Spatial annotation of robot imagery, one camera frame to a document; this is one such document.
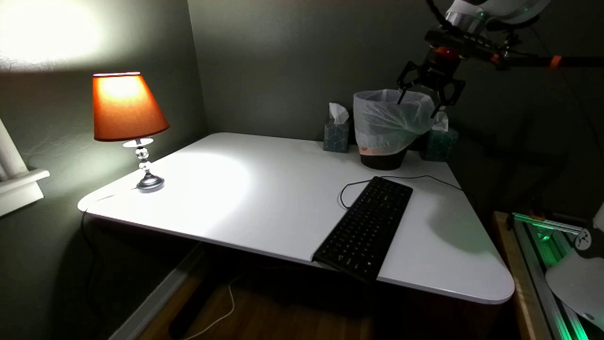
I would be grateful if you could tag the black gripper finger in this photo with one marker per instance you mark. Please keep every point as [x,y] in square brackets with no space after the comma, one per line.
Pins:
[408,71]
[457,92]

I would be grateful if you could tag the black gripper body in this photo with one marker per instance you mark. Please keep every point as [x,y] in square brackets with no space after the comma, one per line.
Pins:
[440,71]

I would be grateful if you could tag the black computer keyboard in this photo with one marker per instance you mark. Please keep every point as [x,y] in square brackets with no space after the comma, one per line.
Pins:
[368,228]

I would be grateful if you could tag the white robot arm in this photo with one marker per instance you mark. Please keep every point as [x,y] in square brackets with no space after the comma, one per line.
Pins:
[510,9]

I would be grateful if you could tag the white lined trash bin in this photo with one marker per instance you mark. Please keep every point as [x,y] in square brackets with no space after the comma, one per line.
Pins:
[389,120]

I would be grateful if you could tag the teal tissue box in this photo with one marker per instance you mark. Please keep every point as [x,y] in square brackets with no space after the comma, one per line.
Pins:
[336,135]
[440,145]

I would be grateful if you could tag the dark round trash bin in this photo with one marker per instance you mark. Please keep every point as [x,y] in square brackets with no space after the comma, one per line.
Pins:
[380,160]

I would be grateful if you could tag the black rod orange clip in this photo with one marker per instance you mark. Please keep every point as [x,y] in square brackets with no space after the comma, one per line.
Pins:
[567,62]

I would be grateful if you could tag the orange shade table lamp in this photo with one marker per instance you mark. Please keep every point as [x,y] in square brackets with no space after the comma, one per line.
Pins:
[125,107]

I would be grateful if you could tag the white baseboard strip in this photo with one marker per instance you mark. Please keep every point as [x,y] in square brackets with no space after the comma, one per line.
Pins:
[151,303]

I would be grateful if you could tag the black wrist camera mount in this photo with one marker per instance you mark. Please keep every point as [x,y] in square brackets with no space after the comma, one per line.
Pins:
[465,45]

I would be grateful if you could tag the aluminium robot stand frame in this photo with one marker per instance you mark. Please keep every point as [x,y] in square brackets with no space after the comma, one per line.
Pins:
[535,271]

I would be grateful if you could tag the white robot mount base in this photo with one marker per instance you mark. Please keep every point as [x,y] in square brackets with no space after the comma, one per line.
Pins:
[578,284]

